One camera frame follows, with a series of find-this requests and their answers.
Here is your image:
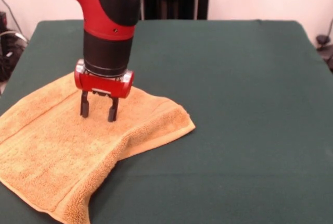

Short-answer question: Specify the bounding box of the tan terry towel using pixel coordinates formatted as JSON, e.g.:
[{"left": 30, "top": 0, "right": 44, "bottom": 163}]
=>
[{"left": 0, "top": 71, "right": 197, "bottom": 224}]

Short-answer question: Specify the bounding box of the grey tripod base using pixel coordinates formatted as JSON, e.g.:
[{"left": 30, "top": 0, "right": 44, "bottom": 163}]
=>
[{"left": 315, "top": 18, "right": 333, "bottom": 73}]

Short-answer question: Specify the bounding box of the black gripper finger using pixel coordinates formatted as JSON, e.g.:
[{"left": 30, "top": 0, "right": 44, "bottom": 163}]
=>
[
  {"left": 107, "top": 96, "right": 120, "bottom": 123},
  {"left": 80, "top": 90, "right": 91, "bottom": 118}
]

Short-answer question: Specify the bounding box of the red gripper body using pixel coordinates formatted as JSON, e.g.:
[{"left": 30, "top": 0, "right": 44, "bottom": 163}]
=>
[{"left": 74, "top": 58, "right": 135, "bottom": 98}]

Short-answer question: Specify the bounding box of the dark green table cloth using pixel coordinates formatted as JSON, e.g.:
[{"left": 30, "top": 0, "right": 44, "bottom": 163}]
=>
[{"left": 0, "top": 19, "right": 333, "bottom": 224}]

